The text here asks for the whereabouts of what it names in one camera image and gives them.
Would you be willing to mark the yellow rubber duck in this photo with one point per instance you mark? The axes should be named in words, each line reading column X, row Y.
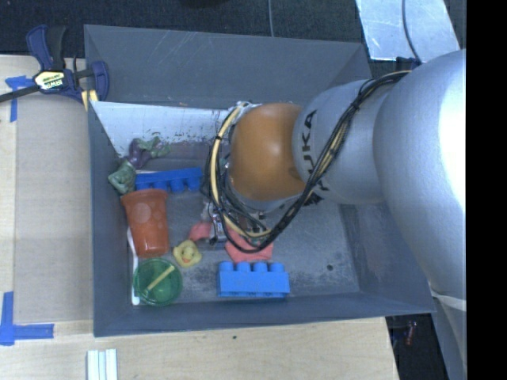
column 186, row 253

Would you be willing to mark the thick blue toy brick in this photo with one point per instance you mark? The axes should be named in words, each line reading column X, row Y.
column 251, row 281

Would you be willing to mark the long blue toy brick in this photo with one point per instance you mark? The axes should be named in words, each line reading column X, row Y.
column 166, row 178

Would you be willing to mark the orange plastic cup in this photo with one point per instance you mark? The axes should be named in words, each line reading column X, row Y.
column 148, row 222

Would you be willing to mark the green cup with yellow straw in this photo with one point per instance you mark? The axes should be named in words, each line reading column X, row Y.
column 158, row 287

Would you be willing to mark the grey metal bin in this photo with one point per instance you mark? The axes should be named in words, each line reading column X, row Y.
column 317, row 251

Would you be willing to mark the green toy figure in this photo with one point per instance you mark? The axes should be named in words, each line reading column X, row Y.
column 124, row 174

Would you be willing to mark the pale wood board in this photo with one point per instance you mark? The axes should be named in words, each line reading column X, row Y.
column 51, row 212

